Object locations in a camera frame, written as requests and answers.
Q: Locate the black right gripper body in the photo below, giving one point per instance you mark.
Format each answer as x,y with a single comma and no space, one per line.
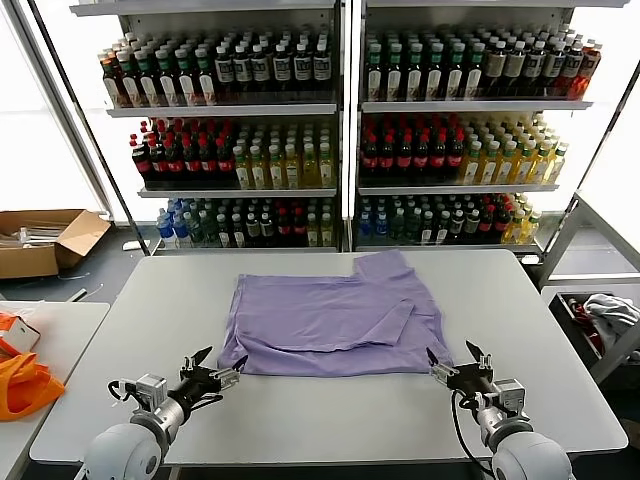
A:
470,380

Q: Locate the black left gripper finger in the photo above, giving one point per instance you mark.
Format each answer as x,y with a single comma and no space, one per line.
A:
229,377
192,362

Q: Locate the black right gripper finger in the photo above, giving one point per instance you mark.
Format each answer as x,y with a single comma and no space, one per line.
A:
485,364
441,372

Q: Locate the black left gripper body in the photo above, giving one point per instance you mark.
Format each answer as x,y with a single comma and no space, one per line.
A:
197,387

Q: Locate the purple t-shirt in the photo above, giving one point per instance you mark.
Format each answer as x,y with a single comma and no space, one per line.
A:
330,310

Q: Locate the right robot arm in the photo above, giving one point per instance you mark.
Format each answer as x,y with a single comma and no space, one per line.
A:
530,455

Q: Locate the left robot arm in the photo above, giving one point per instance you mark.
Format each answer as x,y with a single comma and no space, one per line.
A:
125,450

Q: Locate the black storage bin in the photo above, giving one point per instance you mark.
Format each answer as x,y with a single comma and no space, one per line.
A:
582,345

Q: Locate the red garment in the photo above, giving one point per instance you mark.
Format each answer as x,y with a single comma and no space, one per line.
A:
582,312

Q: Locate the white shelf foot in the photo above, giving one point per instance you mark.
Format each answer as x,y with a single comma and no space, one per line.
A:
530,259

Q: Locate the white side table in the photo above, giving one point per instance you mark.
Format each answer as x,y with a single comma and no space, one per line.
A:
70,325

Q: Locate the green drink bottle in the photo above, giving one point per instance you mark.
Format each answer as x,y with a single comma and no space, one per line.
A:
413,227
397,227
195,232
208,231

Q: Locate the blue water bottle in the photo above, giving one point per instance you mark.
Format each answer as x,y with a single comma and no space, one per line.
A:
164,230
382,227
366,227
180,232

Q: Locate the grey metal strip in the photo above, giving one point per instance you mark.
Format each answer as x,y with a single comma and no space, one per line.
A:
78,294

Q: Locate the white grey garment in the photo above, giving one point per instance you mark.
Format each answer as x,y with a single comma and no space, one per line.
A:
610,312

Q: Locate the yellow juice bottle white cap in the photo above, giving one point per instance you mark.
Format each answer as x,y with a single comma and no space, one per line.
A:
310,172
515,231
313,234
471,170
276,172
557,167
243,172
489,170
258,172
326,172
327,234
541,169
524,170
293,172
531,230
506,170

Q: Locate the dark bottle grey label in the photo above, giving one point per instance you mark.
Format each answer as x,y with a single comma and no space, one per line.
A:
473,224
457,225
495,65
253,227
553,65
535,65
514,65
267,227

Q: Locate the cola bottle red cap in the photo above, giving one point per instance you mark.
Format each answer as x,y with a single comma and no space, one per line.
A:
159,165
488,222
284,227
175,165
141,165
387,160
191,165
404,160
456,160
502,222
422,160
370,160
208,164
299,227
225,162
439,160

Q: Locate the orange fabric bag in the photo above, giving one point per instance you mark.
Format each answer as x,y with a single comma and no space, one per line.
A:
25,390

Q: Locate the white orange carton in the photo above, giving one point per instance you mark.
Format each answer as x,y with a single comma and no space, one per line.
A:
22,334

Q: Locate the brown cardboard box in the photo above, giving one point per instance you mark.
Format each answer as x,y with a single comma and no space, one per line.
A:
30,260

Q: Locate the black slanted pole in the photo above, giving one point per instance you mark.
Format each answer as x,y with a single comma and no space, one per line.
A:
98,145
576,190

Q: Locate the white packing material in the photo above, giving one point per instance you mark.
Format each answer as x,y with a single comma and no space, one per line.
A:
30,234

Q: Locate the grey metal shelf unit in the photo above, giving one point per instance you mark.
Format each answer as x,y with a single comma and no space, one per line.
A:
475,106
225,110

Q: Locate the dark tea bottle green band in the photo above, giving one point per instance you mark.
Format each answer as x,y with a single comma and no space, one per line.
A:
150,90
454,82
374,80
168,90
187,89
473,81
206,88
414,82
434,82
394,82

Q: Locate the red tea bottle white label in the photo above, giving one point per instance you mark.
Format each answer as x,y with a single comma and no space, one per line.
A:
132,91
114,92

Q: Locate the dark bottle black white label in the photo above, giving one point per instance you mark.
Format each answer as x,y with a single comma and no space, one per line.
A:
260,69
321,67
224,70
282,68
302,68
242,70

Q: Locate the dark bottle blue label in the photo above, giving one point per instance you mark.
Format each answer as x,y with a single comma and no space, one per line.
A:
571,67

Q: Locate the red drink bottle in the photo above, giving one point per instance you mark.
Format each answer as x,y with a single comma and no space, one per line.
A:
589,65

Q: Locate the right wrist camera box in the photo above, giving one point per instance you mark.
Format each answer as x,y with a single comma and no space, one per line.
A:
510,395

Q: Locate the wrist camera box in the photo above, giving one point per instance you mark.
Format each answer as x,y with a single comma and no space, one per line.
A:
510,395
147,387

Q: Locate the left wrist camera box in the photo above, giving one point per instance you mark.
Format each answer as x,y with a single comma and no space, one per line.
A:
147,387

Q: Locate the grey metal cart frame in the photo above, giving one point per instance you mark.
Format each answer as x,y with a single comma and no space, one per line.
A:
565,240

